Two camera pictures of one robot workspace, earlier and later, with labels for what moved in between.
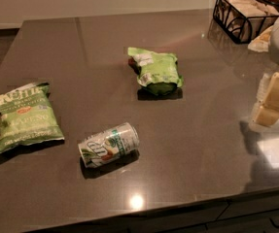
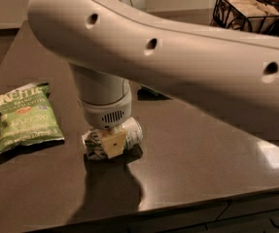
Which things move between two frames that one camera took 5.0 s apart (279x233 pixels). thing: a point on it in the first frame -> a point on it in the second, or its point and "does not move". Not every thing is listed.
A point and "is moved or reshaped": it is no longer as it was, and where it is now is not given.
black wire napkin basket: (243, 16) does not move
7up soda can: (109, 145) is moved or reshaped
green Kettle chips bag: (25, 116) does not move
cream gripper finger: (276, 91) -> (114, 143)
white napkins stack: (245, 16) does not move
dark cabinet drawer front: (271, 212) does not move
